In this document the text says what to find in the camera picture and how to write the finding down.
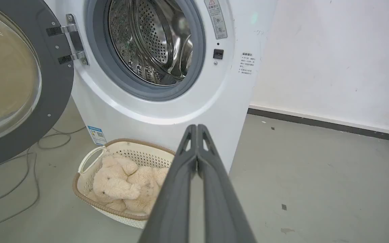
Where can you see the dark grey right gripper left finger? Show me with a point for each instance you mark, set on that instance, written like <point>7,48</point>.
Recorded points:
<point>174,202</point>

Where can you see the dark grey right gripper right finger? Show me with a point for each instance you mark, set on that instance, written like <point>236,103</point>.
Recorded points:
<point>221,206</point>

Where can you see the white front-loading washing machine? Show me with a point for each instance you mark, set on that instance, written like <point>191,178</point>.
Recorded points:
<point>167,111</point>

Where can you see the grey round washing machine door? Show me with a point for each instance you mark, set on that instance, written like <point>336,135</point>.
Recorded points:
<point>19,81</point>

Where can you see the beige plush teddy bear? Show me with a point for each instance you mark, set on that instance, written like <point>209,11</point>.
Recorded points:
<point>123,185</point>

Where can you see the cream plastic laundry basket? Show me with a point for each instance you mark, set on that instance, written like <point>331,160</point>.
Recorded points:
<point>89,175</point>

